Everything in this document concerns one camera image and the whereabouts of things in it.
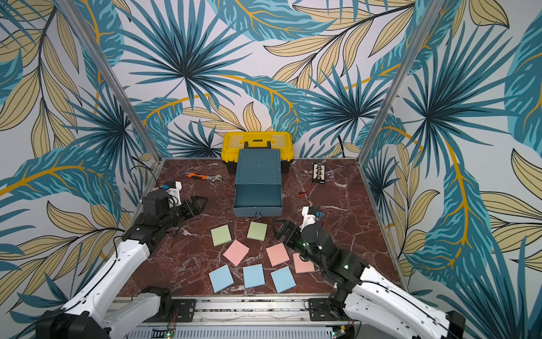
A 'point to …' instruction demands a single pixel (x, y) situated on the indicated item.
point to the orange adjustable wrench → (212, 178)
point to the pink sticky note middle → (277, 254)
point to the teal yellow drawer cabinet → (258, 188)
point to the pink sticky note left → (236, 252)
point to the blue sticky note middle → (253, 276)
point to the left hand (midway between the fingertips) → (201, 204)
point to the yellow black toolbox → (233, 142)
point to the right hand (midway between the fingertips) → (278, 227)
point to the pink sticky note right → (301, 266)
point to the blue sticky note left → (221, 278)
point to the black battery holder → (318, 172)
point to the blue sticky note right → (283, 279)
